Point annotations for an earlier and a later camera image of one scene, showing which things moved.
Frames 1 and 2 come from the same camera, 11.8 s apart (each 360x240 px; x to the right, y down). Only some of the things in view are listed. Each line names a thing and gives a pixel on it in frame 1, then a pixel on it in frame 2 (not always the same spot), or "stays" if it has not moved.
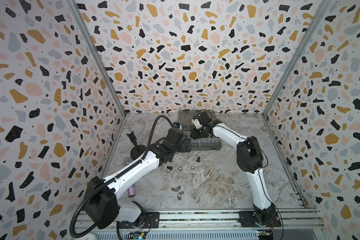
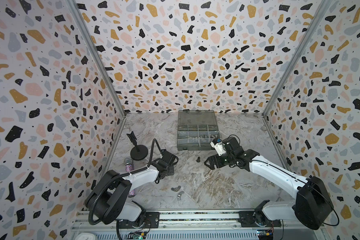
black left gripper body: [182, 147] to [170, 171]
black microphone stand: [137, 150] stays
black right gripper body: [199, 133] to [230, 159]
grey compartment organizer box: [185, 117] stays
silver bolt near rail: [179, 195] stays
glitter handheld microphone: [131, 189] stays
